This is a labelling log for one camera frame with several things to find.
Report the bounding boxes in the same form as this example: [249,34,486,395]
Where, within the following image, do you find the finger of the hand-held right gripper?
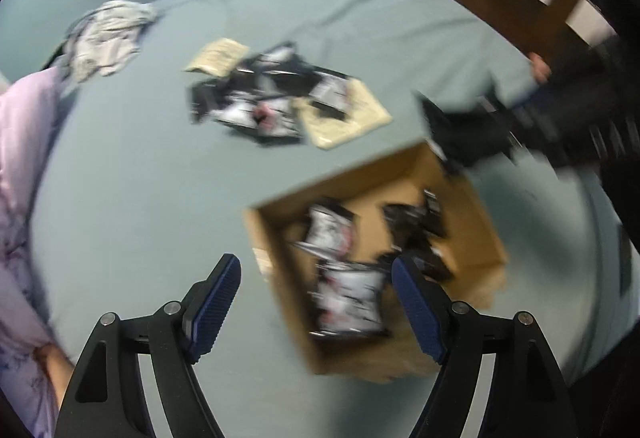
[502,88,561,144]

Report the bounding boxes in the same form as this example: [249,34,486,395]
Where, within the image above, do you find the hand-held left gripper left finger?
[54,253,243,438]

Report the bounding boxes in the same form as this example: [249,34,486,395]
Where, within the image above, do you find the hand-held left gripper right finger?
[391,255,581,438]

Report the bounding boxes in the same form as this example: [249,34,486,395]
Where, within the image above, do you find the white-faced snack packet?
[295,201,358,264]
[310,261,393,339]

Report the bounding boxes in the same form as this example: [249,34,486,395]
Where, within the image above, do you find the brown cardboard box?
[244,141,510,381]

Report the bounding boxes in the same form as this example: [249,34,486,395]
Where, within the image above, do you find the beige packet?
[182,37,250,75]
[295,78,393,150]

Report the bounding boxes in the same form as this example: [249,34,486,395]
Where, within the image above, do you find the pile of black snack packets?
[187,43,353,146]

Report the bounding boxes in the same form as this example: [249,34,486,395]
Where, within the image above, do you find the person's right hand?
[529,52,552,85]

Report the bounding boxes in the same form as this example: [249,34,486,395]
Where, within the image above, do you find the person's left leg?
[37,343,76,399]

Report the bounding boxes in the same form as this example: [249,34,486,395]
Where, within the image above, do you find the lilac printed duvet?
[0,66,76,438]

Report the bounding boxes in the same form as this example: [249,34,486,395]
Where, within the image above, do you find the crumpled grey clothes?
[62,1,158,82]

